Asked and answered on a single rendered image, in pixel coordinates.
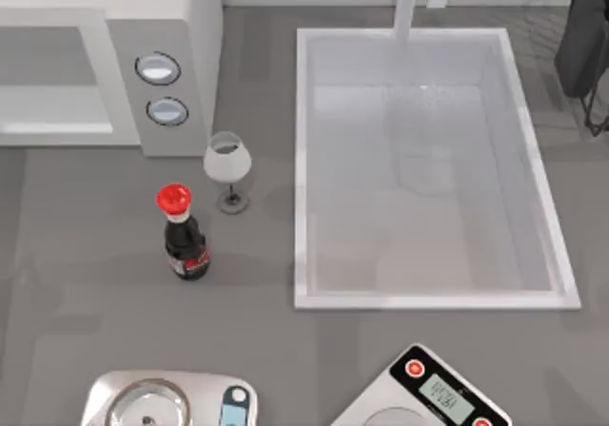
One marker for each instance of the silver kitchen scale black panel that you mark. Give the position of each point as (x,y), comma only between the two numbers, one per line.
(428,393)

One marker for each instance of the small microwave knob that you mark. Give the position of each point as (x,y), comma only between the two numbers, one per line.
(167,110)

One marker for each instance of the white wine glass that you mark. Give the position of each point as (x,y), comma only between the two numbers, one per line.
(226,162)

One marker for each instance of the pale microwave oven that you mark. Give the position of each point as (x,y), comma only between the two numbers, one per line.
(157,26)

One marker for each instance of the white sink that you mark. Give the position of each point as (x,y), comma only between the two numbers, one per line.
(418,183)

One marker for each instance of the large microwave knob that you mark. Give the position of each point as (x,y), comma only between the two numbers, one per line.
(157,68)

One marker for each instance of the tall white tap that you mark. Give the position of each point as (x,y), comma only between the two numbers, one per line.
(405,3)

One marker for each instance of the dark bottle with red cap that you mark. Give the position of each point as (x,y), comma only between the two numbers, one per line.
(185,240)

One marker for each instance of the silver kitchen scale blue display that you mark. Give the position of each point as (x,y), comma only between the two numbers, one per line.
(166,400)

